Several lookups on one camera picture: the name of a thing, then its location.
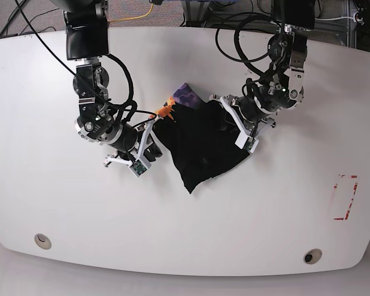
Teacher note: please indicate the black t-shirt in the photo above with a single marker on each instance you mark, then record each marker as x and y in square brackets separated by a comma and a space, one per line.
[199, 137]

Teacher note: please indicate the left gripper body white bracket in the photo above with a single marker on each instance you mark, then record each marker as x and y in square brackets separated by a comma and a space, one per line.
[233, 115]

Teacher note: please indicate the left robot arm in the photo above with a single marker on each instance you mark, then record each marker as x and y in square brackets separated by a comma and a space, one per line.
[281, 69]

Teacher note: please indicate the table cable grommet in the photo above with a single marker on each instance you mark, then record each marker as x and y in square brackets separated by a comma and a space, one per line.
[312, 256]
[42, 241]

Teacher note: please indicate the left table cable grommet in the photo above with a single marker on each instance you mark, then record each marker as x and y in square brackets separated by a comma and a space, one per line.
[42, 241]

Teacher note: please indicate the red tape rectangle marking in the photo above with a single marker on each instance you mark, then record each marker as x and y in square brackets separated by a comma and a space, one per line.
[343, 196]

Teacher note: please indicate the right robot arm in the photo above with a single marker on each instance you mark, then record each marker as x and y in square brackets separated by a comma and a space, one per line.
[100, 120]

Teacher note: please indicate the right table cable grommet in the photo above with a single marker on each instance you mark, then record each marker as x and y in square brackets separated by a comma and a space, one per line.
[312, 256]

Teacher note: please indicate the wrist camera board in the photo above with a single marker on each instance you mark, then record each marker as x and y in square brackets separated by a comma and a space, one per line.
[246, 142]
[139, 166]

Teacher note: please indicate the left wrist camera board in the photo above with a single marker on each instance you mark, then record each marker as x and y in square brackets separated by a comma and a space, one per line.
[246, 142]

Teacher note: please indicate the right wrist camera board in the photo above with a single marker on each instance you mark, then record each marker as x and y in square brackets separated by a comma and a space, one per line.
[139, 166]

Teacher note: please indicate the aluminium frame stand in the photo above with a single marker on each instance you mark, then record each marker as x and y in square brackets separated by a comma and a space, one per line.
[195, 13]

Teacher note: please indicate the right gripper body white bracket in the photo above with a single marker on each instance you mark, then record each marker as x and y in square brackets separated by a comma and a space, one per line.
[129, 142]

